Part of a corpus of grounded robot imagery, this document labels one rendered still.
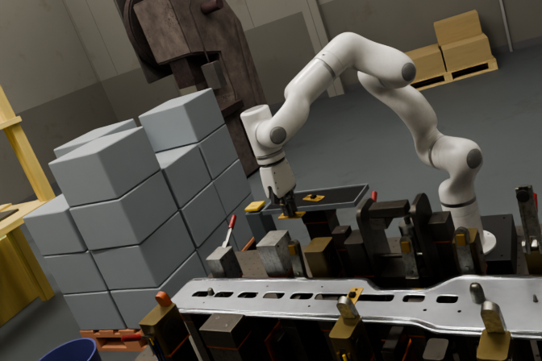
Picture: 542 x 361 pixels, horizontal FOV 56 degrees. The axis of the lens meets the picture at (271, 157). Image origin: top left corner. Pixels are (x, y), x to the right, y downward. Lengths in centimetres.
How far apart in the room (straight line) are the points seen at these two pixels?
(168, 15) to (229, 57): 91
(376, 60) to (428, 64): 633
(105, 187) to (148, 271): 59
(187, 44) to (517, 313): 514
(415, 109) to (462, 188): 33
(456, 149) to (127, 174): 205
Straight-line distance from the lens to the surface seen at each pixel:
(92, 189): 325
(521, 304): 137
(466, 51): 789
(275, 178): 146
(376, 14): 905
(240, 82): 650
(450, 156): 177
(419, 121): 171
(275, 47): 975
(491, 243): 199
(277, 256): 172
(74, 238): 356
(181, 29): 602
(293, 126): 138
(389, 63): 156
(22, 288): 561
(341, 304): 133
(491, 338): 121
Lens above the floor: 181
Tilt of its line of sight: 15 degrees down
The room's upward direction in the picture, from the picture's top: 20 degrees counter-clockwise
